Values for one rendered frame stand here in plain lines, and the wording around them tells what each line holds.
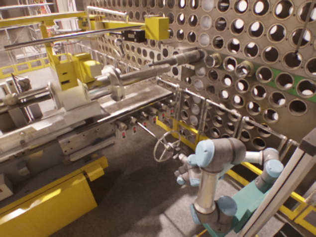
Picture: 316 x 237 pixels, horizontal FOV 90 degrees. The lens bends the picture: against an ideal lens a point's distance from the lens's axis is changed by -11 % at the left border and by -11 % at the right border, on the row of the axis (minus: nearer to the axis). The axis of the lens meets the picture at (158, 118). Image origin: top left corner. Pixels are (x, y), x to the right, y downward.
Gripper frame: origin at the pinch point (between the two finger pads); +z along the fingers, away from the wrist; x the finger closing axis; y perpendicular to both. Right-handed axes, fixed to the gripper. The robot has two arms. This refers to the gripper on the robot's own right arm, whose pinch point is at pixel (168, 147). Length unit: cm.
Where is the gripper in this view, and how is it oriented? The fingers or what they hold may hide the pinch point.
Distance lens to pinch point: 188.9
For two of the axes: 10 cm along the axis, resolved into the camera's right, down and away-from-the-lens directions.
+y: 7.6, -2.6, 6.0
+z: -6.5, -4.4, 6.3
